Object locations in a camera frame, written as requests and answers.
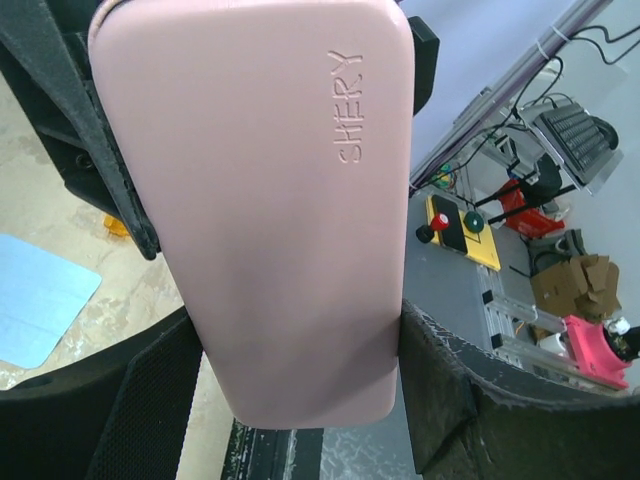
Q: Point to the blue cleaning cloth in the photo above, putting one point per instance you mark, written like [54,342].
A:
[41,296]

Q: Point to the pink plastic part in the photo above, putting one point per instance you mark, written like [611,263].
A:
[593,355]

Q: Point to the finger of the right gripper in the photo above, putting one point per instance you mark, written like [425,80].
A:
[426,47]
[44,60]

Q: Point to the yellow emergency stop box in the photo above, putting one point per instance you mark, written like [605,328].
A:
[447,224]

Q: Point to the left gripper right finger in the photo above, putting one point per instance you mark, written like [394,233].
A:
[472,415]

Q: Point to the pink glasses case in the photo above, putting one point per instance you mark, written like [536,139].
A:
[269,144]

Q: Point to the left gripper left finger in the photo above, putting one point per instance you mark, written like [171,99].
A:
[120,413]

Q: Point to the black keyboard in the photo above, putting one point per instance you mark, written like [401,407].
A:
[585,147]

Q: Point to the cardboard box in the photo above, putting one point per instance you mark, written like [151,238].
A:
[583,286]

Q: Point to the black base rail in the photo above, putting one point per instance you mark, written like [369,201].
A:
[258,454]

